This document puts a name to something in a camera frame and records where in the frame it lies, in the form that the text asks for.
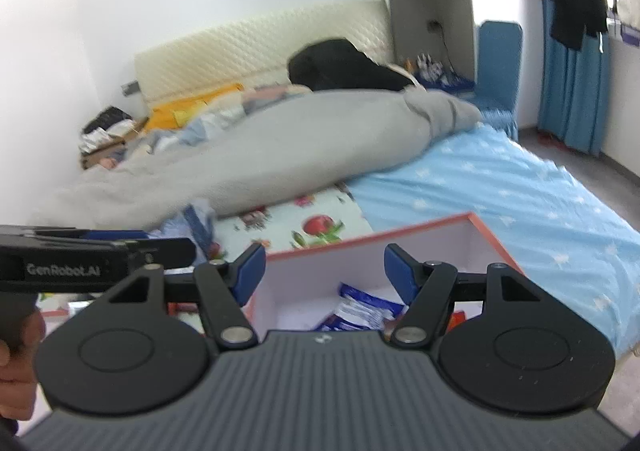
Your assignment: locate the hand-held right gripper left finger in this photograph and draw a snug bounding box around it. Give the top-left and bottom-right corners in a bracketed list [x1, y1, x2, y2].
[107, 243, 267, 350]

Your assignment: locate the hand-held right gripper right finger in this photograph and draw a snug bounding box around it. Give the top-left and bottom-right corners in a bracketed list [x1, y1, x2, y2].
[383, 243, 544, 348]

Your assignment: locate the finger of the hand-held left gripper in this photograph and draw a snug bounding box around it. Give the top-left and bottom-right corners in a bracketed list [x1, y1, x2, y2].
[30, 226, 151, 243]
[125, 237, 197, 278]

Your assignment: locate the blue white snack packet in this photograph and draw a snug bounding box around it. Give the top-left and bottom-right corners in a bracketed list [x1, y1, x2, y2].
[314, 312, 387, 332]
[337, 282, 407, 320]

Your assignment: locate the white box with orange rim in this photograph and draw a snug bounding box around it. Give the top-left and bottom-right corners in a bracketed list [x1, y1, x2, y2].
[244, 212, 527, 333]

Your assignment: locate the person's left hand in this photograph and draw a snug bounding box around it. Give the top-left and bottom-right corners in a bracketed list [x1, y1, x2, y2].
[0, 320, 47, 420]

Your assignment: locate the crumpled blue plastic bag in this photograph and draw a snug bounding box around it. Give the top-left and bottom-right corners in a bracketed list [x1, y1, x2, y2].
[149, 198, 219, 253]

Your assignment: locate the white box lid orange rim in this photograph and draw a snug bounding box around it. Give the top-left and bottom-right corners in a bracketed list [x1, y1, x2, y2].
[39, 307, 73, 327]

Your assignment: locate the floral fruit print mat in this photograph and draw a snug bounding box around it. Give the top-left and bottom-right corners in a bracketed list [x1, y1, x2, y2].
[209, 183, 374, 259]

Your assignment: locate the cardboard box of clothes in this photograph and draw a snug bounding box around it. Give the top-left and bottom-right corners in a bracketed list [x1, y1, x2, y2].
[78, 106, 150, 171]

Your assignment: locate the grey duvet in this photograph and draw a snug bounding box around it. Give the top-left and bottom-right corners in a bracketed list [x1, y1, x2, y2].
[30, 88, 484, 228]

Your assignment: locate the blue star bed sheet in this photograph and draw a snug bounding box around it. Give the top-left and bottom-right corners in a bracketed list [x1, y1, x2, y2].
[347, 123, 640, 358]

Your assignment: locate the yellow cloth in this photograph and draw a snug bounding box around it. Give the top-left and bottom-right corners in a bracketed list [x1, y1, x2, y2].
[145, 83, 246, 132]

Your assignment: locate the group of bedside bottles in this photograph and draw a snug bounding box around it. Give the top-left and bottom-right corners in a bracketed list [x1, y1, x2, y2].
[400, 53, 476, 90]

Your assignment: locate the black garment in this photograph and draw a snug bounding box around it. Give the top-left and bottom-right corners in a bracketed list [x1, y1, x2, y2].
[287, 38, 417, 92]

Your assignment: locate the cream quilted headboard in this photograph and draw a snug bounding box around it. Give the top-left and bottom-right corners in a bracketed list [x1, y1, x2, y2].
[134, 0, 394, 108]

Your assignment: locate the blue covered chair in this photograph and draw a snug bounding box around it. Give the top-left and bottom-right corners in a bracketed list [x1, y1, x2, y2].
[472, 20, 524, 140]

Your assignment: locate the blue curtain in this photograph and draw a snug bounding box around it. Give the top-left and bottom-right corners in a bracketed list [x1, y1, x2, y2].
[537, 0, 614, 158]

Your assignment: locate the black power cable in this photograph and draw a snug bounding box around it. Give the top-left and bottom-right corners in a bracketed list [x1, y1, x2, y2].
[439, 26, 457, 76]

